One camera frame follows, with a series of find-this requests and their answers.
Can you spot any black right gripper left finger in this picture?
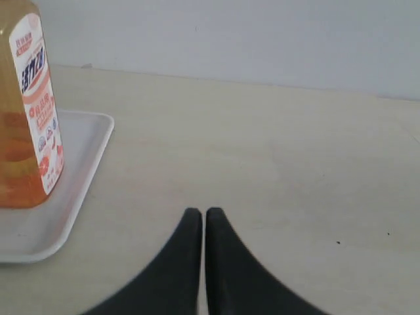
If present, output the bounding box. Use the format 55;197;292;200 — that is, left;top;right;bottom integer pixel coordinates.
86;208;201;315

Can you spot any white foam tray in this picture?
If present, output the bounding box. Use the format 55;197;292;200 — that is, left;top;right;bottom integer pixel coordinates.
1;110;115;264

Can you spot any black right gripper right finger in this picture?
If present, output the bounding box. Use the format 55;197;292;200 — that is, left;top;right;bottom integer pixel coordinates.
205;207;325;315

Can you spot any orange soap pump bottle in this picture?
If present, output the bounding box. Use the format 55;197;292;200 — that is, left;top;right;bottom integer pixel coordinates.
1;1;64;209

